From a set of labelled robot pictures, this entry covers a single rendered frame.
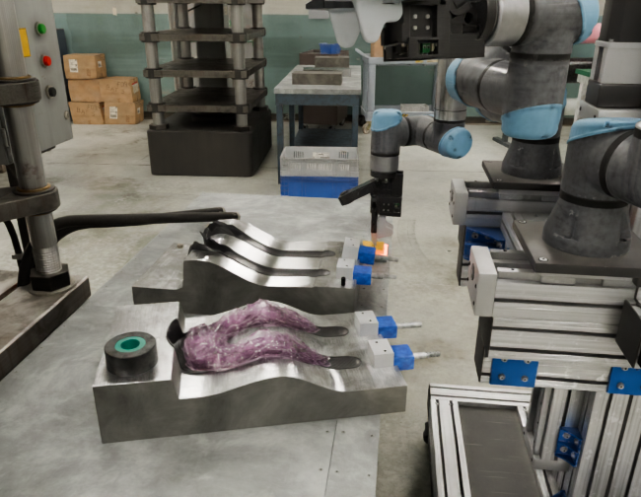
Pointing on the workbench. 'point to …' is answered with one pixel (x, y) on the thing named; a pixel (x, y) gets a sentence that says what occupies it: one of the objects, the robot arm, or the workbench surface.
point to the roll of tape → (131, 354)
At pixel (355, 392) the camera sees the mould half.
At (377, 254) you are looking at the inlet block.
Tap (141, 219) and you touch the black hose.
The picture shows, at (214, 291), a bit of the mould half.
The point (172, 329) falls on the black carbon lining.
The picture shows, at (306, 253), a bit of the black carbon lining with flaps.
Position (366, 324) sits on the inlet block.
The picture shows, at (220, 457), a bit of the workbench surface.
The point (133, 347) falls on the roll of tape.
